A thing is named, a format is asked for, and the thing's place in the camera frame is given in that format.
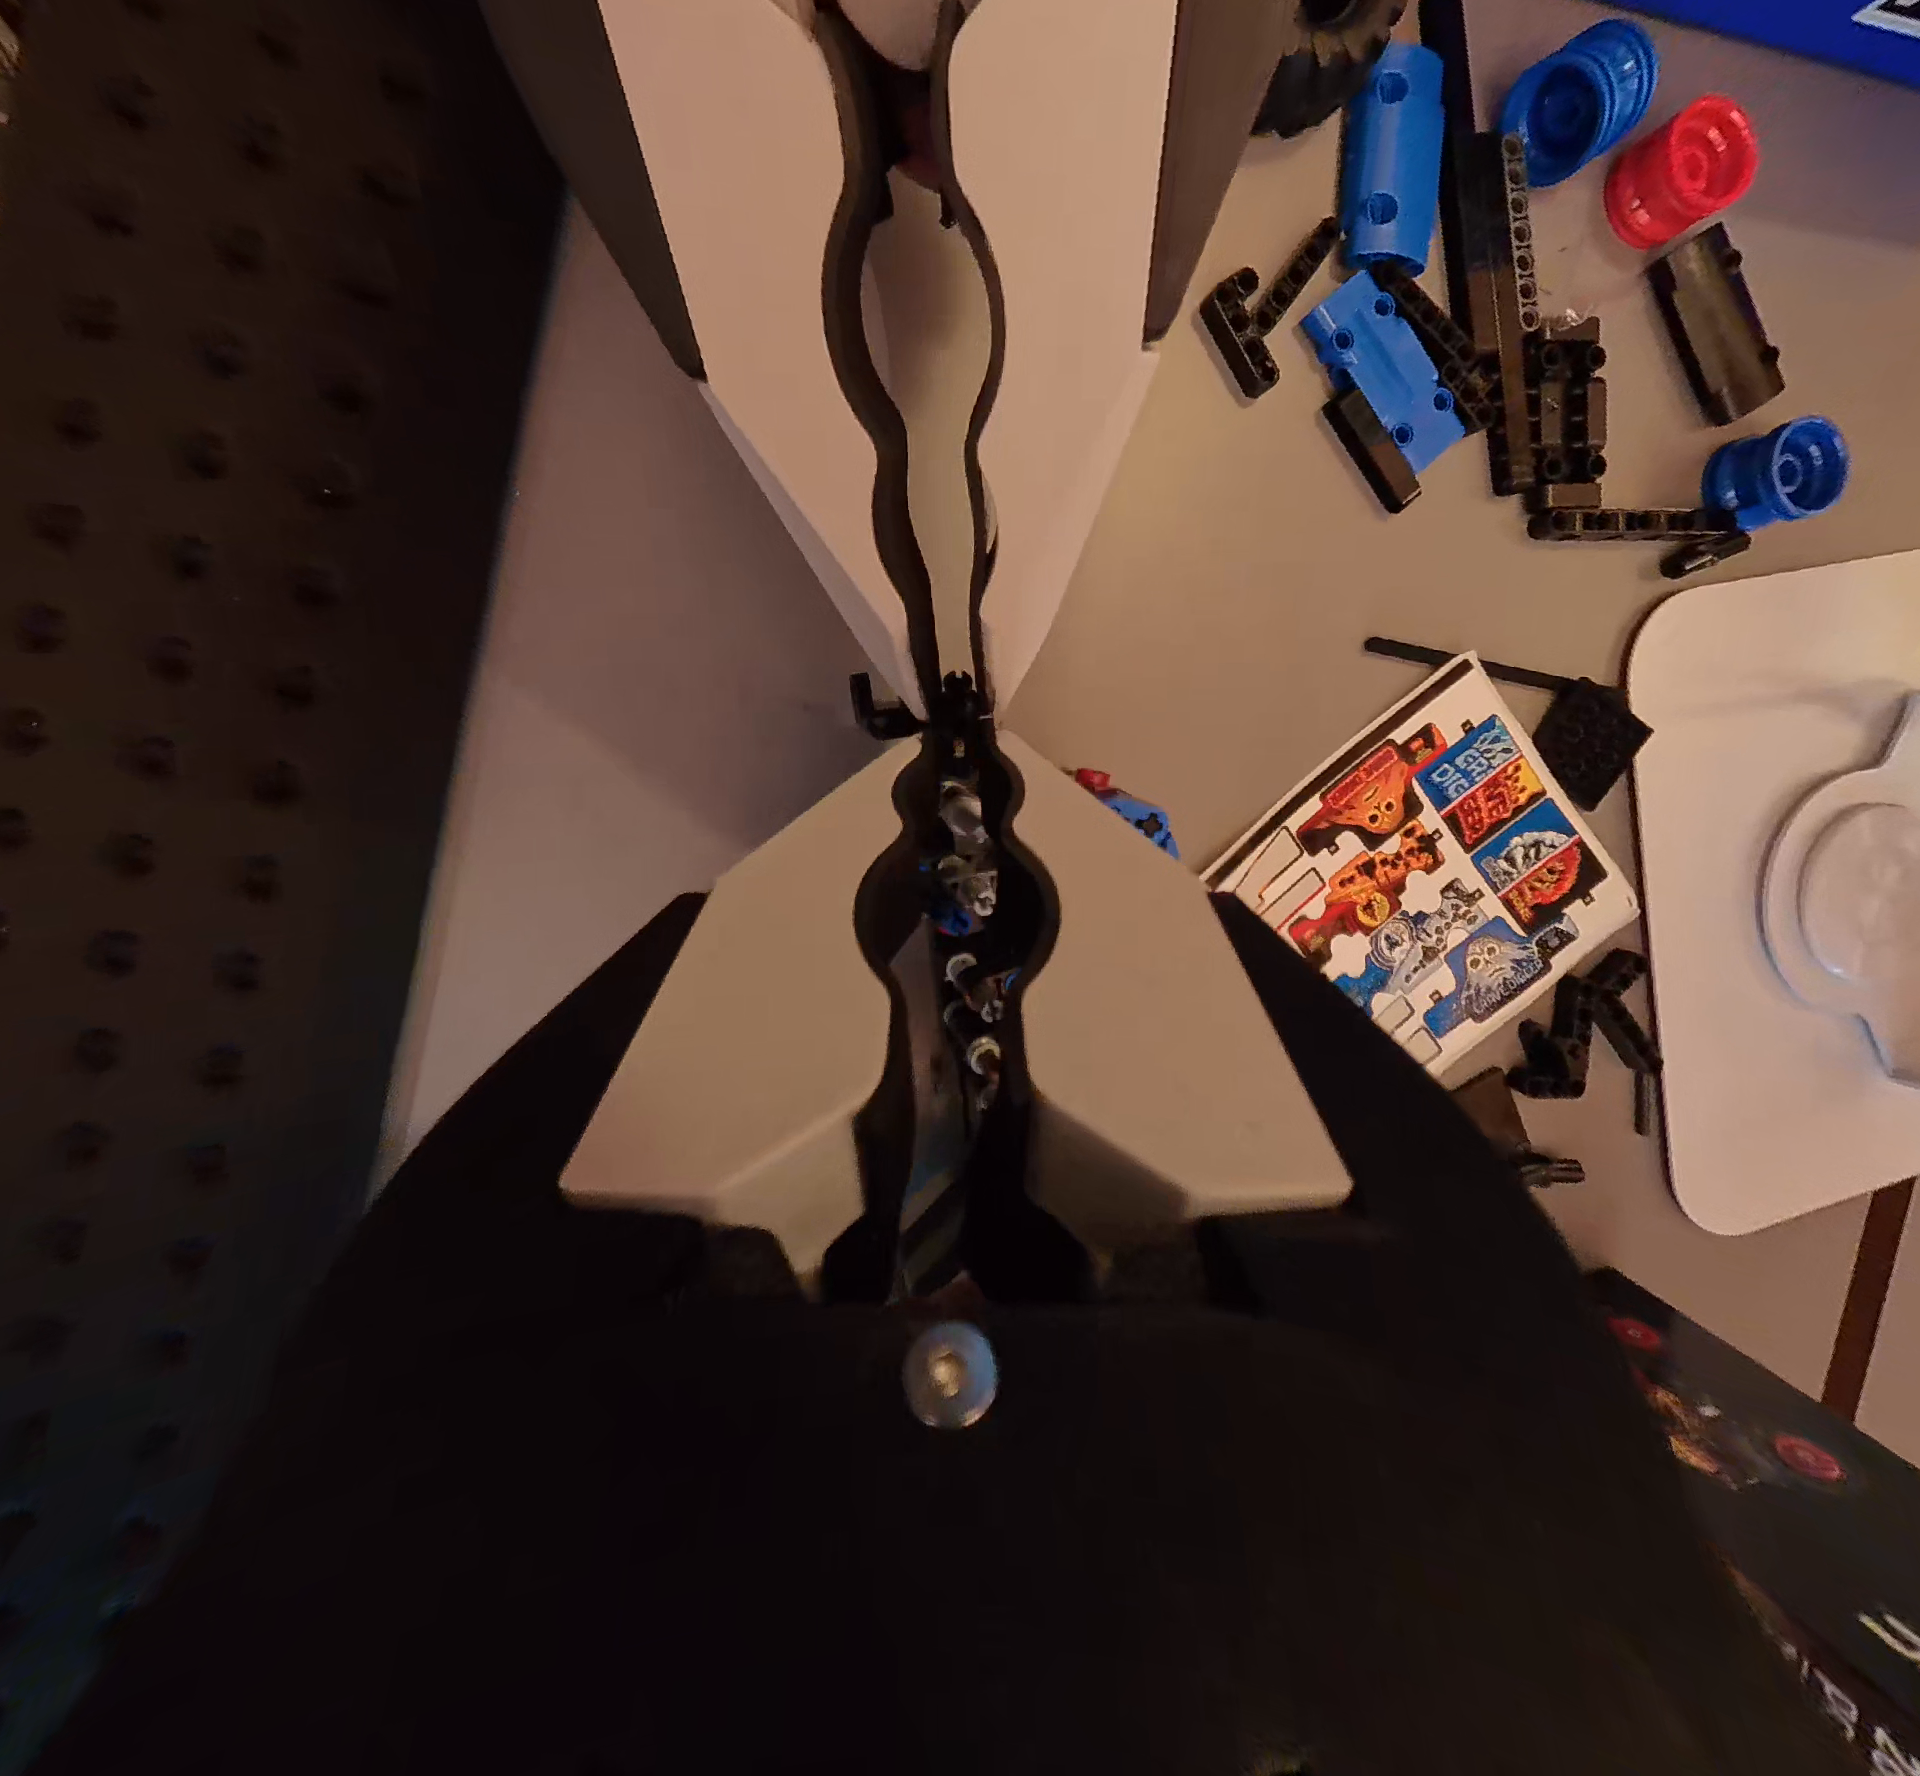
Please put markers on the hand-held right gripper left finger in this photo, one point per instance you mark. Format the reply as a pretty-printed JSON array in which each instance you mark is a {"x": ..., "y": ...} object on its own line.
[{"x": 751, "y": 1042}]

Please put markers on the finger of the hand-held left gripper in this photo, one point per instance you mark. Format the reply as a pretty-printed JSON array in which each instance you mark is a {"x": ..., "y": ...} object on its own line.
[
  {"x": 721, "y": 186},
  {"x": 1073, "y": 186}
]

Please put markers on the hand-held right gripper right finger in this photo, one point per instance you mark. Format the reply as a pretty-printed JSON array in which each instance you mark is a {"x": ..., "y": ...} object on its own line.
[{"x": 1170, "y": 1042}]

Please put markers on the blue and black toy chassis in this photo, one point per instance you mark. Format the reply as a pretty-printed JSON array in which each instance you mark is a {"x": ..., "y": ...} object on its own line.
[{"x": 970, "y": 891}]

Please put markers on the small black toy connector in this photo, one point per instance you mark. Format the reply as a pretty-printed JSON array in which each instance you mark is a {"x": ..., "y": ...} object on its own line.
[{"x": 953, "y": 705}]

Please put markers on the grey desk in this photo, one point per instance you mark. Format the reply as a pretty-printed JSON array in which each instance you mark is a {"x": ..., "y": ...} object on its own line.
[{"x": 1277, "y": 576}]

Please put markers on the colourful sticker sheet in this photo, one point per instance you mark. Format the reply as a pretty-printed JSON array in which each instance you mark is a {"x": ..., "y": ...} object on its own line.
[{"x": 1426, "y": 876}]

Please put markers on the blue curved toy panel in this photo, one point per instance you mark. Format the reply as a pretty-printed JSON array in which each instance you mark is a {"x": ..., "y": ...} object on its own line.
[{"x": 1393, "y": 157}]

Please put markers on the blue toy panel block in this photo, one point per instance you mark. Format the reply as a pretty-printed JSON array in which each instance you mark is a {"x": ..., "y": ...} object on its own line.
[{"x": 1373, "y": 351}]

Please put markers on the black angled toy beam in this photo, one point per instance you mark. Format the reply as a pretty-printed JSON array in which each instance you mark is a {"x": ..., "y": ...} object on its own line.
[
  {"x": 1598, "y": 997},
  {"x": 1547, "y": 1065}
]

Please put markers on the black holed toy beam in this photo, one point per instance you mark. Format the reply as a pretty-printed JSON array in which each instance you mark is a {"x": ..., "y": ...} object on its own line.
[{"x": 1439, "y": 336}]

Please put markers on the black toy tile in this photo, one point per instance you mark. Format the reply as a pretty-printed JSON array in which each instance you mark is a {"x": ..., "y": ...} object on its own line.
[{"x": 1373, "y": 448}]

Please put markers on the dark grey holed toy beam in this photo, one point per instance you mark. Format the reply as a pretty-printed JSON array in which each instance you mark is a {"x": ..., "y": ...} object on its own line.
[{"x": 1517, "y": 233}]

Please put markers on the black toy axle rod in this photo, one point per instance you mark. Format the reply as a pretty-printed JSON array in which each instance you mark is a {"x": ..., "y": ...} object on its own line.
[{"x": 1463, "y": 663}]

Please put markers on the blue toy wheel rim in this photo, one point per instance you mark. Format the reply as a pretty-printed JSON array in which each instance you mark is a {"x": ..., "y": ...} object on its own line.
[
  {"x": 1777, "y": 472},
  {"x": 1574, "y": 96}
]

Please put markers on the black square toy plate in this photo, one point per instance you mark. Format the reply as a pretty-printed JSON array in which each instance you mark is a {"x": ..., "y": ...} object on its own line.
[{"x": 1592, "y": 742}]

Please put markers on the red toy wheel rim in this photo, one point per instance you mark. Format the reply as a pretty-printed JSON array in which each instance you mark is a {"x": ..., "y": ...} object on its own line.
[{"x": 1682, "y": 171}]

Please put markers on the thin black toy beam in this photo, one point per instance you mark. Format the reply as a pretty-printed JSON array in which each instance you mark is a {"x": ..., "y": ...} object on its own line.
[{"x": 1620, "y": 521}]

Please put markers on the black dimpled pad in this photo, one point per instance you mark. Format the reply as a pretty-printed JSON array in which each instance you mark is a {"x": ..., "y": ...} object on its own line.
[{"x": 226, "y": 606}]

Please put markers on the black curved toy panel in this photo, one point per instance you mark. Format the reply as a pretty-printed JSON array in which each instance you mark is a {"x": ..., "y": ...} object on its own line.
[{"x": 1718, "y": 328}]

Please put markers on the toy truck set box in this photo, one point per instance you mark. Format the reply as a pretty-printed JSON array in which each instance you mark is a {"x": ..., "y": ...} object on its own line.
[{"x": 1772, "y": 1506}]

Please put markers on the black toy frame block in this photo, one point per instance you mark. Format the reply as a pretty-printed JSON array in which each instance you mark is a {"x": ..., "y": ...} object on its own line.
[{"x": 1569, "y": 403}]

